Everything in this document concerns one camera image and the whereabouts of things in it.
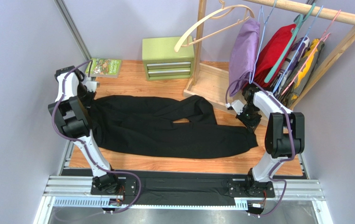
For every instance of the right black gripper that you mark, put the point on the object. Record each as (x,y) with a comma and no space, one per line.
(250,119)

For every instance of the cream plastic hanger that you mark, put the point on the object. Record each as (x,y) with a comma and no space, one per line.
(209,24)

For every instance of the black trousers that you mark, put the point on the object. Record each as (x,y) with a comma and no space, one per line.
(165,127)

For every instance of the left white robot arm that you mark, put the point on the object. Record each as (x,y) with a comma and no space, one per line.
(71,120)

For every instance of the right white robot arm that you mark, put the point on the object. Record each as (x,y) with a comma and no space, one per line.
(284,138)

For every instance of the teal hanger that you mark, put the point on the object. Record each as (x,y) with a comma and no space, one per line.
(299,21)

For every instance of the wooden clothes rack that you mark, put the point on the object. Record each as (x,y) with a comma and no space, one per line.
(212,82)

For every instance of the yellow grey garment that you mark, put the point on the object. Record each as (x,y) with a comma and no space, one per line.
(294,92)

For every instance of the red garment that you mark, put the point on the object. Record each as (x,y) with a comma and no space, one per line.
(271,53)

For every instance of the green drawer box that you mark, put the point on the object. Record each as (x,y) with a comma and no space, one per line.
(161,62)

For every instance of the green book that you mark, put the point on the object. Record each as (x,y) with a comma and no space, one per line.
(104,67)

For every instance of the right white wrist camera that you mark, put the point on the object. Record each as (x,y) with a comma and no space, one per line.
(236,105)

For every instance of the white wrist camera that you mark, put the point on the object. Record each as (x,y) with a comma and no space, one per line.
(91,86)
(236,105)

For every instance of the pink wire hanger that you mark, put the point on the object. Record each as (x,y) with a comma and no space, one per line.
(301,69)

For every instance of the light blue wire hanger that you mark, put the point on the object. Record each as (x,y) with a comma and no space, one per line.
(279,80)

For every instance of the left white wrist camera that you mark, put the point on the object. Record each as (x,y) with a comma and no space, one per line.
(91,86)

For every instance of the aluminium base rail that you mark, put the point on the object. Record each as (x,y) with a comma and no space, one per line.
(75,191)

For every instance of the aluminium corner post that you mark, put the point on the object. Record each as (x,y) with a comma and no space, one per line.
(63,9)

